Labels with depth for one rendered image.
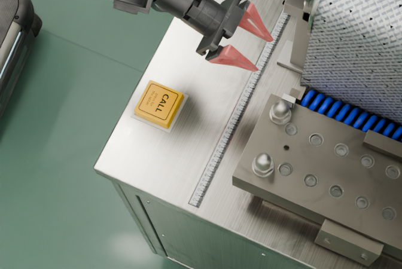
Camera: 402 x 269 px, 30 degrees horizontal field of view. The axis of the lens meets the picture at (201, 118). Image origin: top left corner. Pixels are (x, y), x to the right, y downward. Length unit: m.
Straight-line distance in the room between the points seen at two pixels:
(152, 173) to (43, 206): 1.01
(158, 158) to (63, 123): 1.06
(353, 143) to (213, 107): 0.29
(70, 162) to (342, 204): 1.29
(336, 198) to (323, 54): 0.24
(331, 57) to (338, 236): 0.29
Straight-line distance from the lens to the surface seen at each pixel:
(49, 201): 2.35
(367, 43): 1.08
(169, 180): 1.37
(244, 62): 1.21
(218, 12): 1.20
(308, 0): 1.10
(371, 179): 1.25
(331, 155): 1.25
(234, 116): 1.40
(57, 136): 2.40
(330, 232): 1.23
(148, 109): 1.39
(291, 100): 1.25
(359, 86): 1.21
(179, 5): 1.18
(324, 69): 1.21
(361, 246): 1.23
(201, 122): 1.40
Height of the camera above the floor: 2.21
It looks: 70 degrees down
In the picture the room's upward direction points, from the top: 7 degrees counter-clockwise
